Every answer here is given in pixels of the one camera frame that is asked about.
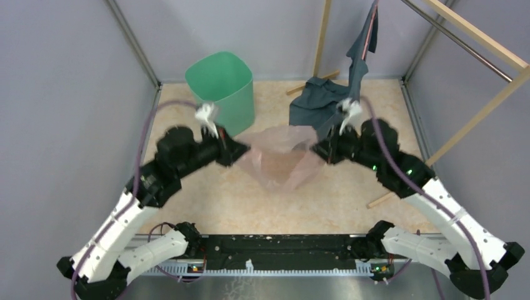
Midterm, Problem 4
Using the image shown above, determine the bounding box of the dark blue-grey cloth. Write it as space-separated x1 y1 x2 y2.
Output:
289 1 379 139

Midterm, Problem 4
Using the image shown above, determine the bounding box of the metal rod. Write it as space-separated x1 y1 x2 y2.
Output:
402 1 513 83

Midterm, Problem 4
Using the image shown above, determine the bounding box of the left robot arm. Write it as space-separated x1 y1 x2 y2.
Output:
57 126 250 299

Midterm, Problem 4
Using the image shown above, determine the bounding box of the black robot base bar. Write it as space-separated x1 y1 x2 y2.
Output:
161 234 411 272

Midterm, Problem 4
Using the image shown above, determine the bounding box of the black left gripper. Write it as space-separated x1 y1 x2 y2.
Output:
176 121 252 178

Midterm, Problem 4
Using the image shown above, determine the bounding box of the white cable duct strip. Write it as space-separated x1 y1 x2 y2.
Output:
143 260 373 277

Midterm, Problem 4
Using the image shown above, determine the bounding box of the pink translucent trash bag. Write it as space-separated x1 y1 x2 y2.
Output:
236 125 324 192

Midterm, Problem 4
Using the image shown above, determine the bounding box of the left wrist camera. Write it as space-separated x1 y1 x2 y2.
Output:
194 102 219 138

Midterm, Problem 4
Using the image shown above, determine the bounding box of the wooden drying rack frame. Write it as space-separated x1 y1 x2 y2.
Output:
286 0 530 210

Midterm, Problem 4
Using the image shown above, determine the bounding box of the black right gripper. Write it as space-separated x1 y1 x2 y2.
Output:
309 122 381 173

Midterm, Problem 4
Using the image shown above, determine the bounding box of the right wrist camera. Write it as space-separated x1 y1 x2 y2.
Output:
337 97 363 135

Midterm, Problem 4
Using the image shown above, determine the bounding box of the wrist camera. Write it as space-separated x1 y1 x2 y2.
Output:
337 97 363 135
194 102 219 138

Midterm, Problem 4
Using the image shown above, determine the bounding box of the green plastic trash bin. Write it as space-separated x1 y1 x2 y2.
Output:
184 51 255 136

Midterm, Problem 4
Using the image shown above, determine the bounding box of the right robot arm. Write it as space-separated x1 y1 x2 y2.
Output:
311 119 525 299

